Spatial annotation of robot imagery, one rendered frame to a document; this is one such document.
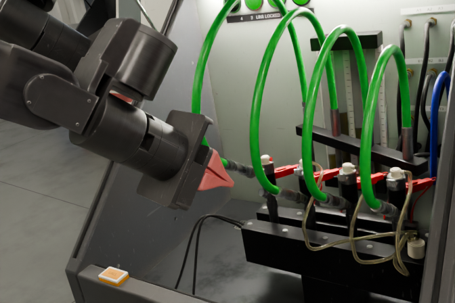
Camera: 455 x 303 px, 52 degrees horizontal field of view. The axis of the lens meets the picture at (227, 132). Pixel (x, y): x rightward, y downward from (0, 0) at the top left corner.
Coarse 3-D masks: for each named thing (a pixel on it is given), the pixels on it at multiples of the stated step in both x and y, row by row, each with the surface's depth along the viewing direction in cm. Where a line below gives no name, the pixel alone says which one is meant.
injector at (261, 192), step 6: (270, 168) 87; (270, 174) 88; (270, 180) 88; (258, 192) 88; (264, 192) 87; (270, 198) 90; (270, 204) 90; (276, 204) 91; (270, 210) 91; (276, 210) 91; (270, 216) 92; (276, 216) 91; (270, 222) 92; (276, 222) 92
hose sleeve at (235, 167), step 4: (228, 160) 76; (232, 160) 78; (228, 164) 76; (232, 164) 77; (236, 164) 78; (240, 164) 80; (228, 168) 77; (232, 168) 78; (236, 168) 78; (240, 168) 79; (244, 168) 80; (248, 168) 82; (236, 172) 80; (240, 172) 80; (244, 172) 81; (248, 172) 82
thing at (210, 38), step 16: (272, 0) 87; (224, 16) 73; (208, 32) 71; (208, 48) 70; (304, 80) 99; (192, 96) 69; (304, 96) 100; (192, 112) 69; (208, 144) 72; (224, 160) 76
